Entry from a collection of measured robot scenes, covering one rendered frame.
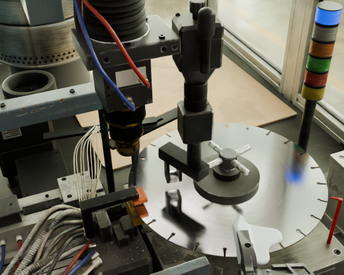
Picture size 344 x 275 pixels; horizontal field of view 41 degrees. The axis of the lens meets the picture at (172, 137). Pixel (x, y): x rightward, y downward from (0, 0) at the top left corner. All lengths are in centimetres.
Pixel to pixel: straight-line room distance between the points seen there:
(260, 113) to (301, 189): 55
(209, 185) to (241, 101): 63
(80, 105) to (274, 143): 36
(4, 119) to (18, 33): 45
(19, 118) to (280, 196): 46
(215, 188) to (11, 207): 37
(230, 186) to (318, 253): 19
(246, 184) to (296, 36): 64
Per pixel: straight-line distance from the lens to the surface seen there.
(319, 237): 86
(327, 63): 95
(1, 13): 124
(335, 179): 97
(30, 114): 83
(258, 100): 137
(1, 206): 89
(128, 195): 71
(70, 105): 84
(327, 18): 90
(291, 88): 137
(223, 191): 75
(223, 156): 74
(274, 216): 73
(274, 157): 84
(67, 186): 88
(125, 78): 57
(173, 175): 74
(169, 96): 137
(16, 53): 128
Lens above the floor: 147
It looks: 37 degrees down
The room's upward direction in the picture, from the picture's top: 1 degrees counter-clockwise
